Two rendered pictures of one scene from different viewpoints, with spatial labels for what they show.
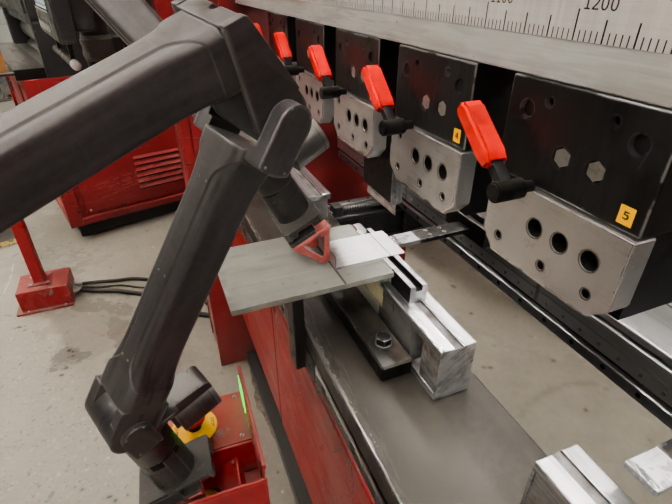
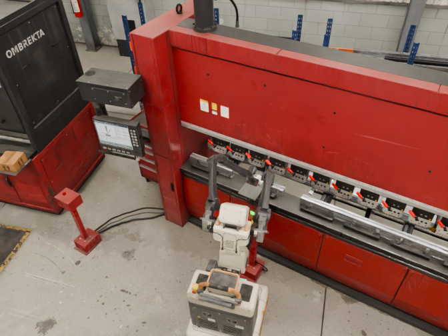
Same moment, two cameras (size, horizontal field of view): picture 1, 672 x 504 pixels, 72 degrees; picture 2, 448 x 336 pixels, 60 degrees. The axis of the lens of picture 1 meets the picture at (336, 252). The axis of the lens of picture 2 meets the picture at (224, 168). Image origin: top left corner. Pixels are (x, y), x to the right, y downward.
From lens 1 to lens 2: 3.02 m
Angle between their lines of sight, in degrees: 30
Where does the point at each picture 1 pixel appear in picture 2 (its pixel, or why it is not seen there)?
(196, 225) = not seen: hidden behind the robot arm
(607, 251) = (303, 178)
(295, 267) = (253, 189)
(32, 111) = (268, 189)
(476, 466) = (292, 203)
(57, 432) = (157, 270)
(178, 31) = (270, 176)
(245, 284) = (251, 195)
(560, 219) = (299, 175)
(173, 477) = not seen: hidden behind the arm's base
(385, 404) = (277, 202)
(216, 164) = not seen: hidden behind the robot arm
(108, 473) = (185, 268)
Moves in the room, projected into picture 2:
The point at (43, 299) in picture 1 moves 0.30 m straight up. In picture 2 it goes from (93, 243) to (85, 226)
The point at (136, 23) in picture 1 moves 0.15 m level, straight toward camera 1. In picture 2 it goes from (236, 167) to (251, 173)
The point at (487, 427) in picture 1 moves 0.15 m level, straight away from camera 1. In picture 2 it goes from (290, 197) to (285, 187)
